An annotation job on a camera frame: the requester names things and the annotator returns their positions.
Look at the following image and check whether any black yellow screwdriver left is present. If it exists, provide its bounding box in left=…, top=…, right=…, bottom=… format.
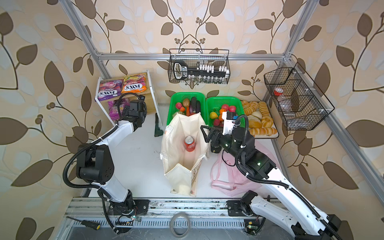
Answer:
left=66, top=216, right=101, bottom=231

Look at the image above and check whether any dark green clamp stand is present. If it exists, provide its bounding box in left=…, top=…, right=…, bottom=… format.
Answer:
left=154, top=113, right=164, bottom=138

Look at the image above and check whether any purple eggplant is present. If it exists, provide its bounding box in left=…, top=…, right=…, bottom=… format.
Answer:
left=195, top=101, right=201, bottom=114

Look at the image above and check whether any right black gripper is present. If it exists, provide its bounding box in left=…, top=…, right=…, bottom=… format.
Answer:
left=202, top=124, right=245, bottom=164

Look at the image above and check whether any orange fruit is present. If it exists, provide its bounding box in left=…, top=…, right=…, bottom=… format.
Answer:
left=219, top=109, right=227, bottom=122

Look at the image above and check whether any purple Fox's candy bag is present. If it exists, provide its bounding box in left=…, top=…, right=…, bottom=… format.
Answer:
left=97, top=79, right=123, bottom=101

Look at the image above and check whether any pink plastic grocery bag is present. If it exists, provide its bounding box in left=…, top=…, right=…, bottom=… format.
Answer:
left=211, top=152, right=271, bottom=198

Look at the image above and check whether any white wooden shelf rack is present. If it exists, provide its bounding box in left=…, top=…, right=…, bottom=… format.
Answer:
left=94, top=70, right=165, bottom=130

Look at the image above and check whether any bread tray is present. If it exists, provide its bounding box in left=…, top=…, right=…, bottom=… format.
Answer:
left=241, top=100, right=279, bottom=139

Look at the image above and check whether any back black wire basket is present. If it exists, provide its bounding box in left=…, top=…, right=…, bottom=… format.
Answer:
left=168, top=48, right=231, bottom=89

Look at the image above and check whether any magenta snack bag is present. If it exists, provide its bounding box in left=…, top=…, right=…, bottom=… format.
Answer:
left=108, top=99, right=130, bottom=121

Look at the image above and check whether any brown potato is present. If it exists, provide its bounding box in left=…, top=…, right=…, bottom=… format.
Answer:
left=182, top=98, right=190, bottom=108

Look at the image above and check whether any left green vegetable basket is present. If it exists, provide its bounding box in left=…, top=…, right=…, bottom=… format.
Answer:
left=167, top=92, right=206, bottom=125

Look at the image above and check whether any orange Fox's candy bag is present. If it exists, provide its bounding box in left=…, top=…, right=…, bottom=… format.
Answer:
left=121, top=73, right=147, bottom=94

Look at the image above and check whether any grey tape roll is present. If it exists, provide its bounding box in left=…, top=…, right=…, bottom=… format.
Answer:
left=169, top=212, right=192, bottom=239

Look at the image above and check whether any yellow lemon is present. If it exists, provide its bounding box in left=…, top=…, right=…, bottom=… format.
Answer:
left=209, top=112, right=219, bottom=120

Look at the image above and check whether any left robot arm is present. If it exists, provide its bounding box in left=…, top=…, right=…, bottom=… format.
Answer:
left=63, top=93, right=147, bottom=216

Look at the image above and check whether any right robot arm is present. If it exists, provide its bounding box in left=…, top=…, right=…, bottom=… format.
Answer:
left=200, top=115, right=342, bottom=240

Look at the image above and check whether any red soda can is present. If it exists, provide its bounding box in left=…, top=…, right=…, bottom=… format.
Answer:
left=184, top=136, right=196, bottom=152

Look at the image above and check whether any right green fruit basket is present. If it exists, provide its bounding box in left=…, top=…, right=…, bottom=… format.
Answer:
left=205, top=96, right=245, bottom=135

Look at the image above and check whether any cream canvas tote bag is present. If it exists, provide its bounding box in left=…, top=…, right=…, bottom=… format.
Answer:
left=160, top=114, right=209, bottom=197

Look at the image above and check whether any right black wire basket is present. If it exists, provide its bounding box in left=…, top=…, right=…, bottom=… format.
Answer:
left=264, top=63, right=335, bottom=131

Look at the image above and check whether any black wire basket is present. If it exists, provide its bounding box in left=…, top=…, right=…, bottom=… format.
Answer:
left=264, top=63, right=335, bottom=131
left=168, top=48, right=231, bottom=89

